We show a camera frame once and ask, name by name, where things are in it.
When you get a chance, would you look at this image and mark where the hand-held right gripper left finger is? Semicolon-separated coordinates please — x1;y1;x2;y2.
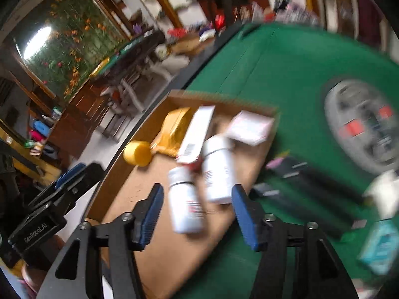
36;184;165;299

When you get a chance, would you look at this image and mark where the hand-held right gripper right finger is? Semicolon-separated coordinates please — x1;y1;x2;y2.
231;184;359;299

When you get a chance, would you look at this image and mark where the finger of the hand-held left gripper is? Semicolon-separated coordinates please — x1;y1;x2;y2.
40;163;87;200
29;163;105;217

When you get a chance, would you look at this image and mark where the brown cardboard box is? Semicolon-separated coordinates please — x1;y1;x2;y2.
84;90;279;299

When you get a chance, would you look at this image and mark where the black printed bag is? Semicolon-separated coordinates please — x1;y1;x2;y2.
252;183;356;241

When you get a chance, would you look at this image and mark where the black marker pen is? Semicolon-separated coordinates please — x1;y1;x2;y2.
266;157;367;202

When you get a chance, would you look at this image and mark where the teal printed packet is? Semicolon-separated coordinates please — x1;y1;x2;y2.
358;220;398;275

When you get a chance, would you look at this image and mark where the white square box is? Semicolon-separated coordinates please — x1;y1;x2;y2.
363;170;399;222

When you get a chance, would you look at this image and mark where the white plastic bottle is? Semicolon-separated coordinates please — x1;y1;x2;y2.
167;166;205;235
201;135;236;205

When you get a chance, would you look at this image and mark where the yellow plastic cup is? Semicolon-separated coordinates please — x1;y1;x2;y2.
123;140;153;167

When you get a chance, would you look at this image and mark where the gold foil pouch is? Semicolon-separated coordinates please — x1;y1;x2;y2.
150;106;192;158

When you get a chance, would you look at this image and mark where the small grey box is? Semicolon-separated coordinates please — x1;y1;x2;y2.
224;110;275;146

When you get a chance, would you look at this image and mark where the white chair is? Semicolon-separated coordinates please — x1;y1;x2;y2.
101;65;176;113

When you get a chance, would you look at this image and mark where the long white carton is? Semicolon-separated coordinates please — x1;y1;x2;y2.
176;105;216;164

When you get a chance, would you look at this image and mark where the green topped game table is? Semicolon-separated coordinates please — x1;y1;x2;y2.
90;31;166;85

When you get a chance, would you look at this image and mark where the round table control panel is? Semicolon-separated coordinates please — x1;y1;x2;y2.
322;78;399;175

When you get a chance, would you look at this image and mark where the low wooden table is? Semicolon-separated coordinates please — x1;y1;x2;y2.
168;28;219;57

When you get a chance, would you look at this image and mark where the floral wall poster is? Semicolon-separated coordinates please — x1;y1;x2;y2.
14;0;126;101

